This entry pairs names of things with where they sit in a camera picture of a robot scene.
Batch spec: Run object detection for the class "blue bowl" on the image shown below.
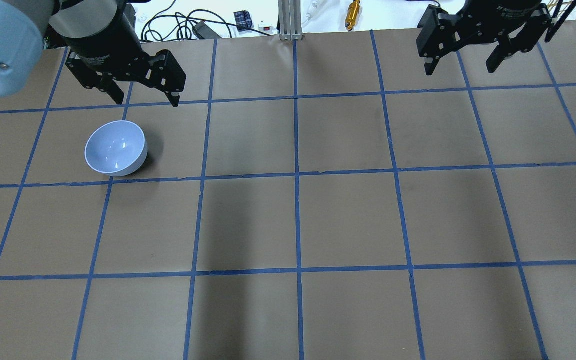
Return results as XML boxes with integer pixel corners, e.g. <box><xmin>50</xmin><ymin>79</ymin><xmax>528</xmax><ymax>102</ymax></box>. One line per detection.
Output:
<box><xmin>84</xmin><ymin>120</ymin><xmax>149</xmax><ymax>177</ymax></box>

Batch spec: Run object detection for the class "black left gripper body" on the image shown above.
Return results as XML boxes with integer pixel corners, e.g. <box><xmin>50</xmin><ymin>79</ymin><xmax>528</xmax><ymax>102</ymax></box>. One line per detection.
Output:
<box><xmin>49</xmin><ymin>0</ymin><xmax>170</xmax><ymax>84</ymax></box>

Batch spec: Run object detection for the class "brass cylinder fitting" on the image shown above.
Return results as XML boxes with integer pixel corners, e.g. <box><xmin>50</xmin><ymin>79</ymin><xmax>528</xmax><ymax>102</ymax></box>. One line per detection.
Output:
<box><xmin>344</xmin><ymin>0</ymin><xmax>361</xmax><ymax>32</ymax></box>

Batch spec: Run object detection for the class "grey power adapter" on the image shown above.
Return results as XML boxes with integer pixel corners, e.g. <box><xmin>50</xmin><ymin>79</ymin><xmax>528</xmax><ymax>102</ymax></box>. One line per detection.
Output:
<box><xmin>192</xmin><ymin>22</ymin><xmax>222</xmax><ymax>40</ymax></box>

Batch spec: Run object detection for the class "small blue black box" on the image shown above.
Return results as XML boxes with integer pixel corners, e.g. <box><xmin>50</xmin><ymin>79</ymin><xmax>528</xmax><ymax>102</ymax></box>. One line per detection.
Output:
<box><xmin>233</xmin><ymin>10</ymin><xmax>253</xmax><ymax>33</ymax></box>

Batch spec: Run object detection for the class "white switch with red button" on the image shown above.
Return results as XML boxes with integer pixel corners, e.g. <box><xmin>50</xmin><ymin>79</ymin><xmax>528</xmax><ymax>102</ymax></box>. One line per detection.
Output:
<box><xmin>257</xmin><ymin>21</ymin><xmax>275</xmax><ymax>35</ymax></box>

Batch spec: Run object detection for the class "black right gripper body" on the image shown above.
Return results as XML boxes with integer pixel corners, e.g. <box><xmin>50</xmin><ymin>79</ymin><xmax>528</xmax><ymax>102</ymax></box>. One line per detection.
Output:
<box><xmin>419</xmin><ymin>0</ymin><xmax>553</xmax><ymax>46</ymax></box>

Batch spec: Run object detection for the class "aluminium frame post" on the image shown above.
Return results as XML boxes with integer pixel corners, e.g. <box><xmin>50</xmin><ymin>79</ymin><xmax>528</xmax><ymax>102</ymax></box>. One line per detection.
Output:
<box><xmin>276</xmin><ymin>0</ymin><xmax>304</xmax><ymax>42</ymax></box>

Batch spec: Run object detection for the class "black coiled cable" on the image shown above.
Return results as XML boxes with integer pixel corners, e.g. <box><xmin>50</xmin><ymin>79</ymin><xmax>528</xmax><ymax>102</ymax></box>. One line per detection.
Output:
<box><xmin>140</xmin><ymin>0</ymin><xmax>234</xmax><ymax>43</ymax></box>

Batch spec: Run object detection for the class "white plug connector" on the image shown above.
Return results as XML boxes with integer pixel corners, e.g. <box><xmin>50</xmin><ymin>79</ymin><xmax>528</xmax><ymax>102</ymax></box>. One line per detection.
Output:
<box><xmin>301</xmin><ymin>0</ymin><xmax>330</xmax><ymax>27</ymax></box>

